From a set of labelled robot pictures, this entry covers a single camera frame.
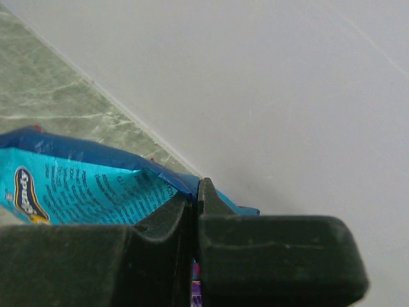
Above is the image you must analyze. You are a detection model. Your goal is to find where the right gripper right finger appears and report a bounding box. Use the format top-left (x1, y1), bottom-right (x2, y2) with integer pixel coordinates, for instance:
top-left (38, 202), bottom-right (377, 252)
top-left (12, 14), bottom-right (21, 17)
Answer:
top-left (197, 178), bottom-right (369, 306)

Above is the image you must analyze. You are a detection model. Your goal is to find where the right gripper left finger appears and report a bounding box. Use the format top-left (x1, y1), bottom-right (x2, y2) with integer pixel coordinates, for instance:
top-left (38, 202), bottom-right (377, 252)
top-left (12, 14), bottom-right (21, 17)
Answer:
top-left (1, 194), bottom-right (192, 306)

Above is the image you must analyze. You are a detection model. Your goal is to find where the blue snack packet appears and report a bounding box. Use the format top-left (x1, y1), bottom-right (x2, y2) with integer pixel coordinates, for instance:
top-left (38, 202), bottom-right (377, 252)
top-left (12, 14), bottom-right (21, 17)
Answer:
top-left (0, 126), bottom-right (261, 226)

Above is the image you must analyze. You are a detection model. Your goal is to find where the purple snack pack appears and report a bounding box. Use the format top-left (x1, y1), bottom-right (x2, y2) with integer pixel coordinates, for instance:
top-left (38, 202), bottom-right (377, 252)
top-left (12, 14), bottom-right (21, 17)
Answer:
top-left (190, 260), bottom-right (202, 307)

